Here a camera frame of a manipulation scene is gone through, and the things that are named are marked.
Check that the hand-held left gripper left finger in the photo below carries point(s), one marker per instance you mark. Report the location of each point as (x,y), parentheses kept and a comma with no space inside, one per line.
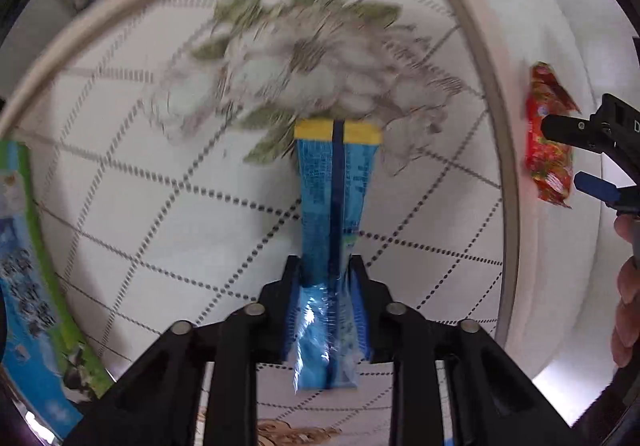
(291,326)

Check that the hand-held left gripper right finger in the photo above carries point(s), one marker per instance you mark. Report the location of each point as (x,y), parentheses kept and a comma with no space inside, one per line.
(362,326)

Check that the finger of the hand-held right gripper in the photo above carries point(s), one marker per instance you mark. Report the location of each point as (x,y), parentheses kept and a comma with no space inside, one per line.
(595,186)
(567,130)

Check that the red snack packet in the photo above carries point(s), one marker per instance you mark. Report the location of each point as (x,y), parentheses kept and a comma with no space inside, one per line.
(542,165)

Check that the long blue packet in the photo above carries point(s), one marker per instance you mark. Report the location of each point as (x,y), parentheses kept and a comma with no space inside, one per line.
(332,186)

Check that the cardboard box blue print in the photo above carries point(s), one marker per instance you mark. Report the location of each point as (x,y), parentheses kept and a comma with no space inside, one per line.
(30,276)

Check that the person's right hand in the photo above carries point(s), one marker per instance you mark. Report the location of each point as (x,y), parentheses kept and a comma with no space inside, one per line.
(629,296)

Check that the white floral tray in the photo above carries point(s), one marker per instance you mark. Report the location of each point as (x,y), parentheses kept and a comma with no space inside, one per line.
(150,236)

